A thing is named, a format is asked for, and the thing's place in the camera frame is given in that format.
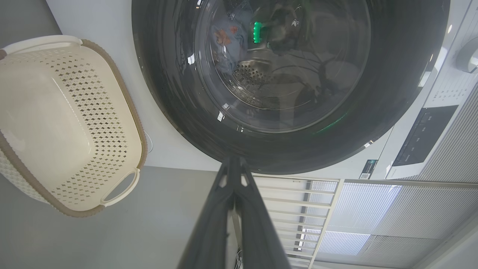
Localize cream perforated basket brown rim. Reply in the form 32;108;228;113
0;35;149;218

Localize black washer control panel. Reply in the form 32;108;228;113
392;105;459;167

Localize white metal railing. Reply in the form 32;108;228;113
239;175;346;269

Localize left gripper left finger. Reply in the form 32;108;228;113
177;156;239;269

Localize blue bear print garment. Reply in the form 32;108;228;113
211;9;250;75

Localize small black code sticker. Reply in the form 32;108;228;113
359;160;379;180

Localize silver washer dial knob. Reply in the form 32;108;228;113
456;35;478;74

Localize white front-load washing machine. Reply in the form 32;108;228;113
45;0;478;181

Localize black round glass washer door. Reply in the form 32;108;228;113
131;0;451;175

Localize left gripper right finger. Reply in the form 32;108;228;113
235;156;292;269

